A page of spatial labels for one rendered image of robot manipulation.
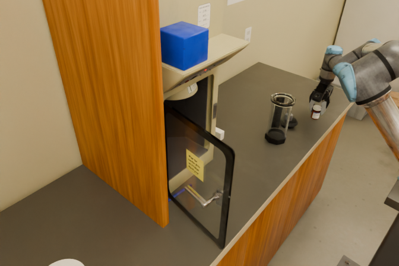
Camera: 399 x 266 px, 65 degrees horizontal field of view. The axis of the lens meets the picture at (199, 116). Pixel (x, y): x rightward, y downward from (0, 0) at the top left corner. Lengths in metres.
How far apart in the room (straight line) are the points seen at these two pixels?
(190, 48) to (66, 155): 0.80
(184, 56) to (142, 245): 0.64
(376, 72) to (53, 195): 1.22
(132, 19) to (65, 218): 0.77
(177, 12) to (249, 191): 0.74
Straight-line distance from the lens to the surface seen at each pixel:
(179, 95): 1.08
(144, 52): 0.78
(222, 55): 0.94
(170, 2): 0.90
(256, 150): 1.48
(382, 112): 1.19
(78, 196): 1.32
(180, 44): 0.81
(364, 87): 1.15
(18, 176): 1.37
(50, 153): 1.38
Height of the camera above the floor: 1.87
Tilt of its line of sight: 34 degrees down
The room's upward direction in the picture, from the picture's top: 2 degrees clockwise
